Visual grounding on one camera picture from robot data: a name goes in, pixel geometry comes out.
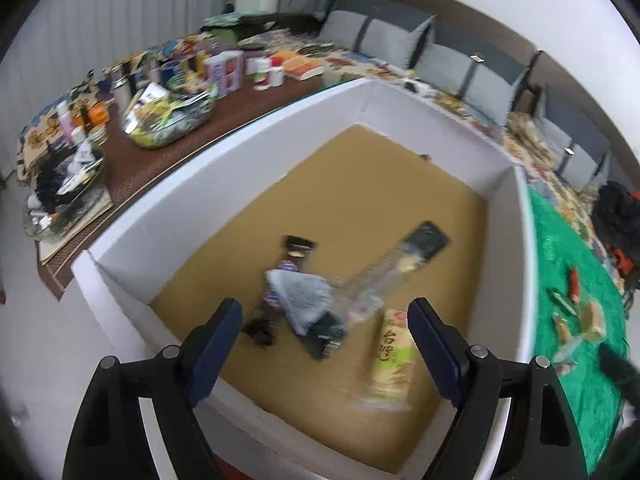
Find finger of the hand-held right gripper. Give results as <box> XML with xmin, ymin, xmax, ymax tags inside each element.
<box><xmin>597</xmin><ymin>342</ymin><xmax>640</xmax><ymax>411</ymax></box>

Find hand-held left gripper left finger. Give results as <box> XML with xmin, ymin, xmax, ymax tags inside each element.
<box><xmin>62</xmin><ymin>297</ymin><xmax>244</xmax><ymax>480</ymax></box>

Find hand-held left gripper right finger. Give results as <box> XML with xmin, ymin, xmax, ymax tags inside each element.
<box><xmin>407</xmin><ymin>297</ymin><xmax>588</xmax><ymax>480</ymax></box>

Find yellow snack packet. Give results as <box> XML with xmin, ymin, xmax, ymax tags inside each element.
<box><xmin>357</xmin><ymin>308</ymin><xmax>421</xmax><ymax>411</ymax></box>

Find black and white sausage stick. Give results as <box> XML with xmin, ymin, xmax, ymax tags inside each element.
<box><xmin>242</xmin><ymin>235</ymin><xmax>318</xmax><ymax>347</ymax></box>

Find clear snack stick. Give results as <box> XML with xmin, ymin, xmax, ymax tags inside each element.
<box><xmin>552</xmin><ymin>337</ymin><xmax>583</xmax><ymax>365</ymax></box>

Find bread slices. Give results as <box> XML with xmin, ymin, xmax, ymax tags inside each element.
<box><xmin>579</xmin><ymin>300</ymin><xmax>607</xmax><ymax>338</ymax></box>

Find long clear black-ended packet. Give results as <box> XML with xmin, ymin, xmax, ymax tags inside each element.
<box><xmin>300</xmin><ymin>220</ymin><xmax>453</xmax><ymax>361</ymax></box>

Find green sausage stick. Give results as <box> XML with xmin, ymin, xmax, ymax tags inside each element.
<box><xmin>550</xmin><ymin>290</ymin><xmax>578</xmax><ymax>316</ymax></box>

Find white triangular snack packet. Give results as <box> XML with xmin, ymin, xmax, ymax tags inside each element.
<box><xmin>265</xmin><ymin>270</ymin><xmax>335</xmax><ymax>337</ymax></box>

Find white cardboard box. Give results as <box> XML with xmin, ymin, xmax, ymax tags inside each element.
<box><xmin>71</xmin><ymin>77</ymin><xmax>538</xmax><ymax>480</ymax></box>

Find green patterned blanket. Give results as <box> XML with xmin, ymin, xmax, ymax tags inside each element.
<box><xmin>527</xmin><ymin>185</ymin><xmax>631</xmax><ymax>476</ymax></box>

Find black clothes pile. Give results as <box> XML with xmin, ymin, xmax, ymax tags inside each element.
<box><xmin>592</xmin><ymin>180</ymin><xmax>640</xmax><ymax>291</ymax></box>

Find clear dish of dark items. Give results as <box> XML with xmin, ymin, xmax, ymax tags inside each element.
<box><xmin>22</xmin><ymin>152</ymin><xmax>108</xmax><ymax>241</ymax></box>

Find glass bowl of packets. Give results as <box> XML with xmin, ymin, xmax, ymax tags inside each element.
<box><xmin>122</xmin><ymin>82</ymin><xmax>218</xmax><ymax>148</ymax></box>

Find grey two-tone pillow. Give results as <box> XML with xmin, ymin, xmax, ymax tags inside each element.
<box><xmin>535</xmin><ymin>85</ymin><xmax>611</xmax><ymax>191</ymax></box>
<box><xmin>415</xmin><ymin>42</ymin><xmax>531</xmax><ymax>128</ymax></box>
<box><xmin>317</xmin><ymin>0</ymin><xmax>436</xmax><ymax>68</ymax></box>

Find purple printed box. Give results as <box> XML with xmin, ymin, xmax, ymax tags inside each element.
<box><xmin>205</xmin><ymin>51</ymin><xmax>244</xmax><ymax>98</ymax></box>

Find row of bottles and jars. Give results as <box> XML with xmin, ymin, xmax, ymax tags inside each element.
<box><xmin>55</xmin><ymin>45</ymin><xmax>251</xmax><ymax>146</ymax></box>

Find white cup red band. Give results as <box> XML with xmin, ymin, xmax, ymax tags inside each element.
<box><xmin>252</xmin><ymin>57</ymin><xmax>286</xmax><ymax>91</ymax></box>

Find orange book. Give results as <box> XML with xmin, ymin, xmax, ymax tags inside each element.
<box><xmin>282</xmin><ymin>55</ymin><xmax>326</xmax><ymax>81</ymax></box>

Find dark green bag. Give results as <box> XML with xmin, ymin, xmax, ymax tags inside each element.
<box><xmin>202</xmin><ymin>10</ymin><xmax>281</xmax><ymax>41</ymax></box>

